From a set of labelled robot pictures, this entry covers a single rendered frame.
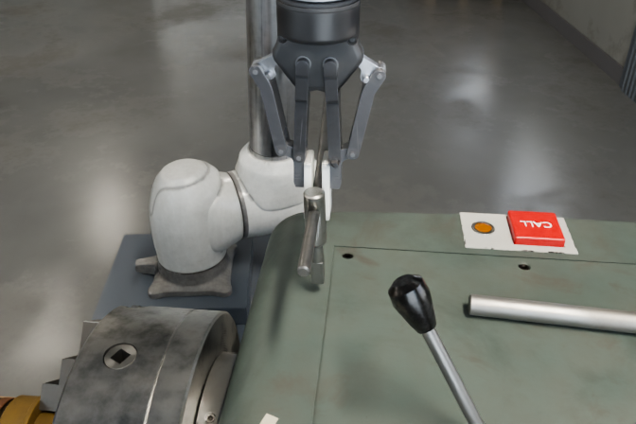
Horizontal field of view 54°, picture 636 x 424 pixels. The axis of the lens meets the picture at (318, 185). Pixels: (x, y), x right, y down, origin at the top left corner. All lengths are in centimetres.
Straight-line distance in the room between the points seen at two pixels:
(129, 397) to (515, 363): 37
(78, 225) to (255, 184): 194
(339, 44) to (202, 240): 81
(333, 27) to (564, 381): 39
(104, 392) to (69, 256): 232
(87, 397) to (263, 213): 74
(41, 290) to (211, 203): 163
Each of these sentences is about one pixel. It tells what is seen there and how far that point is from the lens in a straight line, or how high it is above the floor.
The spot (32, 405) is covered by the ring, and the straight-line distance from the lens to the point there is 82.
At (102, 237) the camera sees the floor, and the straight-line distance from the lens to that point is 304.
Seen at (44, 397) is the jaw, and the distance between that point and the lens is 83.
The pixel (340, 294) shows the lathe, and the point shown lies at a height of 125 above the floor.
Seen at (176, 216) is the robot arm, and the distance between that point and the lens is 128.
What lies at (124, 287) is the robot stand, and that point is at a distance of 154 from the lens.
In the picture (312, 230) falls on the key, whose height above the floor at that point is 137.
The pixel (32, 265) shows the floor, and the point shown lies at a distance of 298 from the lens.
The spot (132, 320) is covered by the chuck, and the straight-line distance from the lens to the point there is 73.
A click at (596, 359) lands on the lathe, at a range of 68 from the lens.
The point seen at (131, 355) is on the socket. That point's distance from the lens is 68.
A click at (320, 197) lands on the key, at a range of 61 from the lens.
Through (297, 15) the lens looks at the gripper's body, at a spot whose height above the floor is 156.
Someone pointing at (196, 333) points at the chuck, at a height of 123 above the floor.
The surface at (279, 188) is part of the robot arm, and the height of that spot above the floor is 103.
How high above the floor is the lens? 172
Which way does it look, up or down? 32 degrees down
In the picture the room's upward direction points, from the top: straight up
